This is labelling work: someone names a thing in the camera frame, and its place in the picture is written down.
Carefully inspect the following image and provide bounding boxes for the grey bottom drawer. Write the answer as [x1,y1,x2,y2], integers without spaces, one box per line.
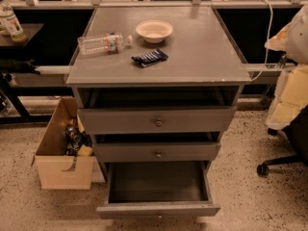
[97,161,219,219]

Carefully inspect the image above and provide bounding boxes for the grey drawer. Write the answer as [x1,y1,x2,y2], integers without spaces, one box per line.
[75,88,236,135]
[97,161,219,219]
[94,132,221,163]

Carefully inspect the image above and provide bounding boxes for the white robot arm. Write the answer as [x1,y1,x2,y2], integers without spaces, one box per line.
[265,5,308,130]

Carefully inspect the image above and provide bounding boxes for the grey drawer cabinet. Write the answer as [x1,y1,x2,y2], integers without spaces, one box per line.
[64,6,253,181]

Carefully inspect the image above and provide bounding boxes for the grey top drawer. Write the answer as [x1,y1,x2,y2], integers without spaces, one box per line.
[75,88,236,135]

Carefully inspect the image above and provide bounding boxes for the grey middle drawer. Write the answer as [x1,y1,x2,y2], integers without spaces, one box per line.
[94,132,221,163]

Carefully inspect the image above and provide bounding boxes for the dark blue snack packet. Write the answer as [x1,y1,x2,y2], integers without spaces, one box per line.
[132,49,168,67]

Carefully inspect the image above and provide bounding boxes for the clear plastic water bottle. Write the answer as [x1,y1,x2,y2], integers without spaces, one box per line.
[77,33,133,55]

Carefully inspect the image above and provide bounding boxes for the yellow sponge in box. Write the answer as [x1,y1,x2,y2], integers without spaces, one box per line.
[78,144,93,157]

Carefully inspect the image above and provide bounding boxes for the cans in cardboard box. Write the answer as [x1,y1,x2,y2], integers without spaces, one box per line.
[65,118,92,156]

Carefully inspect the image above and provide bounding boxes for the cardboard box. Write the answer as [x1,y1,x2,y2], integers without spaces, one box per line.
[34,97,94,190]

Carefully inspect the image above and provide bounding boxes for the dark side table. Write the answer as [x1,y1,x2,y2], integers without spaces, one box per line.
[0,23,47,124]

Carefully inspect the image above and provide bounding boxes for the black office chair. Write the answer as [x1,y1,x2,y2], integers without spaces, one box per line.
[256,104,308,178]

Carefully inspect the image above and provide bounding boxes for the white spray bottle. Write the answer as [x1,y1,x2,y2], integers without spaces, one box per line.
[0,0,28,43]

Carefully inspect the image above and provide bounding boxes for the white cable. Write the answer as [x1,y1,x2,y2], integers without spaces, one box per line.
[250,0,274,83]

